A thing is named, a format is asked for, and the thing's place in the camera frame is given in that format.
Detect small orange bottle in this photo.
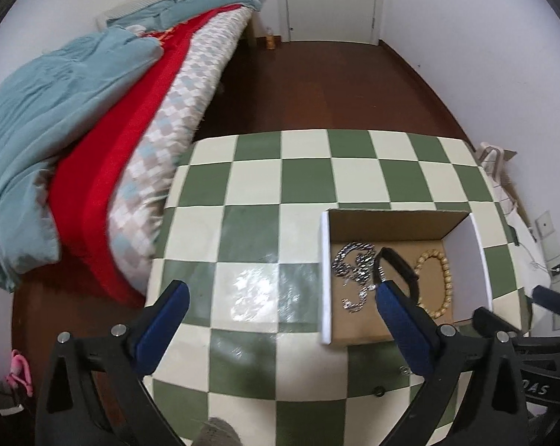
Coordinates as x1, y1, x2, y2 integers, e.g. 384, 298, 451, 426
266, 33, 276, 51

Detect silver chain bracelet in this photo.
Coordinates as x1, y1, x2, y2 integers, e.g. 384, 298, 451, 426
331, 239, 378, 289

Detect wooden bead bracelet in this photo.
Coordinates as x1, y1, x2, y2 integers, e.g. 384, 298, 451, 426
412, 249, 455, 320

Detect teal blue blanket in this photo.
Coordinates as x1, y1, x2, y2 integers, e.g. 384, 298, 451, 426
0, 27, 163, 293

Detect white door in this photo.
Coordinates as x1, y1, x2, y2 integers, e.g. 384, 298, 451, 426
278, 0, 383, 45

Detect checkered pattern mattress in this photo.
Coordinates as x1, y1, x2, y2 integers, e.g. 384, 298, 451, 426
107, 6, 254, 295

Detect pink plastic hanger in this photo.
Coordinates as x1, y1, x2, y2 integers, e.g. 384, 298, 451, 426
6, 349, 34, 398

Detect teal pillow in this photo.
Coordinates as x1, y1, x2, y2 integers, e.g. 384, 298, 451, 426
105, 0, 263, 31

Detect white cardboard box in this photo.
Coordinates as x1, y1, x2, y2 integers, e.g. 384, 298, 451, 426
319, 210, 492, 346

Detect white wall sockets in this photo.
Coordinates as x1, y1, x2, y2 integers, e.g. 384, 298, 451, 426
535, 210, 560, 336

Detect thin silver necklace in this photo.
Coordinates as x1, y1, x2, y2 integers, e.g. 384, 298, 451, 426
342, 282, 379, 314

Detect green white checkered tablecloth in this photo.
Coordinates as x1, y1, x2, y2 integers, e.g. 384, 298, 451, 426
146, 130, 523, 445

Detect black fitness band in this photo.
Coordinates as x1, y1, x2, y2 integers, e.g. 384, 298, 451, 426
372, 247, 420, 305

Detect red bed sheet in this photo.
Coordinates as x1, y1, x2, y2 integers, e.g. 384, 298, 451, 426
49, 4, 243, 306

